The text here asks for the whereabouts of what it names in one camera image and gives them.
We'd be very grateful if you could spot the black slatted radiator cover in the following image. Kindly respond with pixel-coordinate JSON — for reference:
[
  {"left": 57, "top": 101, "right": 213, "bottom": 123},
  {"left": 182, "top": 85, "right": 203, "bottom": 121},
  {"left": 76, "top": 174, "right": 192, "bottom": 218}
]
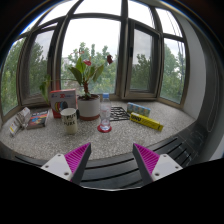
[{"left": 13, "top": 123, "right": 209, "bottom": 190}]

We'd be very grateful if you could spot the red and white filament box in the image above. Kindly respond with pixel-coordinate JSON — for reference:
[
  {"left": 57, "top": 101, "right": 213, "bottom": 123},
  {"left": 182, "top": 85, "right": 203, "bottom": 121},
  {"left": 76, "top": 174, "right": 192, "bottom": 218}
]
[{"left": 48, "top": 88, "right": 78, "bottom": 119}]

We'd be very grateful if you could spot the black lattice trivet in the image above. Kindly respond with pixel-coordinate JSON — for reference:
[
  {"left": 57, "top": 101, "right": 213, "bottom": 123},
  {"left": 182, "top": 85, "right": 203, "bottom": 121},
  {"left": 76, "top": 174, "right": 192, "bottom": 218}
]
[{"left": 109, "top": 105, "right": 132, "bottom": 122}]

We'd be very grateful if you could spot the dark-framed bay window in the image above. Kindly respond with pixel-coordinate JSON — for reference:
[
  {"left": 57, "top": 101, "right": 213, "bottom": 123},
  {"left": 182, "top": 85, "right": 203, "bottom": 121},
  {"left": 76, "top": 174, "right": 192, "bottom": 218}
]
[{"left": 0, "top": 0, "right": 191, "bottom": 114}]

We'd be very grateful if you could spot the folded white paper booklet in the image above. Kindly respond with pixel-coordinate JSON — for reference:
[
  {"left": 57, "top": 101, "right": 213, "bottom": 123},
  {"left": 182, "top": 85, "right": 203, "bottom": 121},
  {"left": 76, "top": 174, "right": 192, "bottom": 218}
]
[{"left": 8, "top": 106, "right": 32, "bottom": 138}]

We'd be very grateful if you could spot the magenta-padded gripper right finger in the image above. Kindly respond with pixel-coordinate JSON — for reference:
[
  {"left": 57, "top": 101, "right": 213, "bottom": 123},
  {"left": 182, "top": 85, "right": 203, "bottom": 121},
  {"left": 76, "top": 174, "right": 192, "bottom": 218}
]
[{"left": 131, "top": 142, "right": 184, "bottom": 186}]

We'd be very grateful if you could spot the long yellow box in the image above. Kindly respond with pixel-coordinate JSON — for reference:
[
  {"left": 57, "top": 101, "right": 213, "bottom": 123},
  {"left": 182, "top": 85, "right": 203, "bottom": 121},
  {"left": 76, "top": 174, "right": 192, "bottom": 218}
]
[{"left": 129, "top": 112, "right": 165, "bottom": 132}]

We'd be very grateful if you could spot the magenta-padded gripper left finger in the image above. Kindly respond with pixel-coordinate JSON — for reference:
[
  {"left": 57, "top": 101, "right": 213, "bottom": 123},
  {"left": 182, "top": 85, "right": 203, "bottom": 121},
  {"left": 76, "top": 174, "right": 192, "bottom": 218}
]
[{"left": 40, "top": 142, "right": 93, "bottom": 186}]

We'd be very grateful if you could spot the dark colourful book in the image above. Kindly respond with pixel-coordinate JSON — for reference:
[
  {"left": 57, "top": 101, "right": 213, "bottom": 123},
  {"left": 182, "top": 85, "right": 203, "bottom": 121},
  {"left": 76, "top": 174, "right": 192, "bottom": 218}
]
[{"left": 26, "top": 109, "right": 50, "bottom": 131}]

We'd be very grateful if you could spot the cream mug with black lettering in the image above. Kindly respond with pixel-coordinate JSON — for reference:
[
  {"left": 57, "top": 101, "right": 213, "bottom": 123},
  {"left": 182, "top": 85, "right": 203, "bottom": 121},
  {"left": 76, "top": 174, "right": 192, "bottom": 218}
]
[{"left": 59, "top": 107, "right": 81, "bottom": 135}]

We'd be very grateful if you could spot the potted red-flowered anthurium plant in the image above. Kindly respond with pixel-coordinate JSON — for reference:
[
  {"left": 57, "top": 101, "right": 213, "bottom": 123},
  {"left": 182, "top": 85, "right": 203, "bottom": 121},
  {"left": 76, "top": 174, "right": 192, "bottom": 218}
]
[{"left": 39, "top": 49, "right": 115, "bottom": 122}]

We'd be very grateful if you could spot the blue and yellow carton pack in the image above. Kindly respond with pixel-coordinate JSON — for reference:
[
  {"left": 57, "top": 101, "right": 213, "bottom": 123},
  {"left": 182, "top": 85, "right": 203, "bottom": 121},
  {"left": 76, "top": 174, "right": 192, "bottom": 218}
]
[{"left": 126, "top": 101, "right": 152, "bottom": 118}]

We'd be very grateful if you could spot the clear blue-capped water bottle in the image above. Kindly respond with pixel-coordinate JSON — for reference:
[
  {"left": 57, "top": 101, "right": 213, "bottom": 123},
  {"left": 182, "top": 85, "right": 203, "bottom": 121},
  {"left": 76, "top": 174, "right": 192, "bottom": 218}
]
[{"left": 99, "top": 92, "right": 112, "bottom": 132}]

